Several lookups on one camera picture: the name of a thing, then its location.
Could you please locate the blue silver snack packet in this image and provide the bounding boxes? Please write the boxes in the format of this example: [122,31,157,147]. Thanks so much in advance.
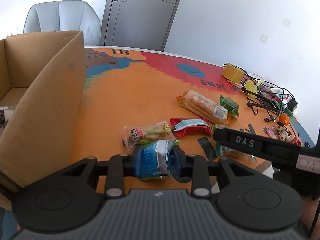
[137,139,180,180]

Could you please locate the red snack packet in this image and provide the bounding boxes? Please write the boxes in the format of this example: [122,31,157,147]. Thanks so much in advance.
[169,118,212,139]

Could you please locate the yellow peanut snack packet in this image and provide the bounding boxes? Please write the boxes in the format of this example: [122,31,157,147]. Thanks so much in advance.
[121,120,176,150]

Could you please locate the keys with charms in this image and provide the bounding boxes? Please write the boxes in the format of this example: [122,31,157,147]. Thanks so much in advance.
[263,126,302,146]

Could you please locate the orange fruit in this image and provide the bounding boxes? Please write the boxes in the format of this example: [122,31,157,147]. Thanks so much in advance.
[278,113,290,126]

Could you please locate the black power adapter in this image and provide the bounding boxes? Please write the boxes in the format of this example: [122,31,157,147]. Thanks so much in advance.
[287,98,298,113]

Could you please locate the yellow toy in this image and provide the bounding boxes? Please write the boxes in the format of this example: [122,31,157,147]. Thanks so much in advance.
[244,79,264,94]

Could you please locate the green snack packet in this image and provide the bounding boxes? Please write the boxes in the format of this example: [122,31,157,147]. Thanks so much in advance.
[220,95,239,118]

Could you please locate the yellow tape roll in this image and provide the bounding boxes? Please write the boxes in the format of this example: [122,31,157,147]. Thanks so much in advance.
[221,62,245,83]

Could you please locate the colourful table mat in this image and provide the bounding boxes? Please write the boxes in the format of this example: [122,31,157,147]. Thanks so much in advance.
[0,45,313,233]

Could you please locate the orange cracker packet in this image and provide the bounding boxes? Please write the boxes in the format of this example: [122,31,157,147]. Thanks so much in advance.
[176,90,231,126]

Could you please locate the cardboard box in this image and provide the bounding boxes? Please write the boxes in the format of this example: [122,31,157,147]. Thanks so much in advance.
[1,31,86,210]

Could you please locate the grey armchair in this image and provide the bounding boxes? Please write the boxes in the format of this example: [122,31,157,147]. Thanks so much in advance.
[23,0,101,46]

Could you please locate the grey door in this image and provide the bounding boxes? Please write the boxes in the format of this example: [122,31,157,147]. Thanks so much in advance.
[100,0,180,51]

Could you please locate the black cables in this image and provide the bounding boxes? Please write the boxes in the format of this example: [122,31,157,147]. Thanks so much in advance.
[235,65,297,124]

